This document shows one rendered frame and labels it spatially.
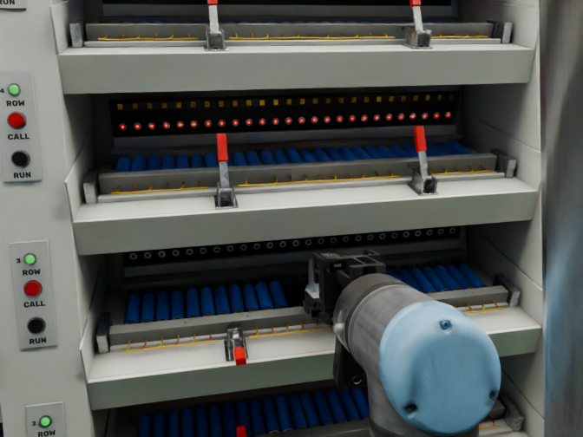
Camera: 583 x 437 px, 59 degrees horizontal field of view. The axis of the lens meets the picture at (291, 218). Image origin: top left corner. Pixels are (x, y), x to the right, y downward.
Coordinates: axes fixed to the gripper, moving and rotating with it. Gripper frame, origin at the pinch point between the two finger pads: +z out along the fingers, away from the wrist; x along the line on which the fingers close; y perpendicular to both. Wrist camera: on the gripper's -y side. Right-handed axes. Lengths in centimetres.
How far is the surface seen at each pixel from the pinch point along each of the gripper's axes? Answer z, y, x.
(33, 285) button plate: -8.0, 6.0, 36.0
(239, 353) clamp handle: -12.1, -3.3, 13.5
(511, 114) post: -1.4, 23.8, -29.2
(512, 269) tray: -1.9, 0.7, -28.9
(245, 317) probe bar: -3.2, -1.9, 11.8
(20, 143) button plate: -6.9, 22.1, 36.1
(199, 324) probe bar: -3.6, -2.0, 17.8
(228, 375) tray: -7.6, -7.7, 14.7
